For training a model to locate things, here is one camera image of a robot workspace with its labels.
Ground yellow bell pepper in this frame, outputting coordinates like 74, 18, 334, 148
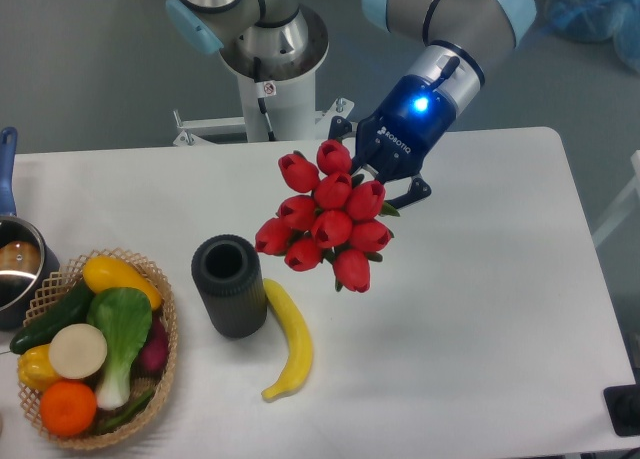
18, 344, 62, 392

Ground dark green chili pepper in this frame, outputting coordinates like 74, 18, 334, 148
94, 389, 155, 435

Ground dark grey ribbed vase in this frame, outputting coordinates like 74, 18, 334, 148
191, 234, 267, 339

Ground blue plastic bag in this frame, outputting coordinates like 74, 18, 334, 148
544, 0, 639, 72

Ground white frame at right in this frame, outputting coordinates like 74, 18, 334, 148
591, 150, 639, 248

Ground purple red onion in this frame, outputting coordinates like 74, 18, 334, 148
137, 316, 169, 374

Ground green bok choy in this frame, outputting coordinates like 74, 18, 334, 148
87, 287, 152, 411

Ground orange fruit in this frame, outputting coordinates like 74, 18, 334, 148
39, 380, 97, 437

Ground woven wicker basket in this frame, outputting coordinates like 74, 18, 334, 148
18, 248, 178, 451

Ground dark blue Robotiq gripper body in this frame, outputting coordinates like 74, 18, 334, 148
351, 75, 456, 183

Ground red tulip bouquet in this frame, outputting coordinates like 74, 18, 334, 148
254, 139, 399, 293

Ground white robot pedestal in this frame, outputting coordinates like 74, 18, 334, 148
172, 8, 356, 148

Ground black device at edge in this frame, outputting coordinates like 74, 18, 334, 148
603, 384, 639, 437

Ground yellow banana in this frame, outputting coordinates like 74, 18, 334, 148
261, 279, 314, 402

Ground yellow squash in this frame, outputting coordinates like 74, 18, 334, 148
82, 255, 163, 311

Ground green cucumber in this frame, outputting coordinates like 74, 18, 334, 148
10, 280, 95, 355

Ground white round radish slice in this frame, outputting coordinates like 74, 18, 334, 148
48, 323, 107, 380

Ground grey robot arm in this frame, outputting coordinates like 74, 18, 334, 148
165, 0, 536, 211

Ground blue handled saucepan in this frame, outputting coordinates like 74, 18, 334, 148
1, 127, 59, 331

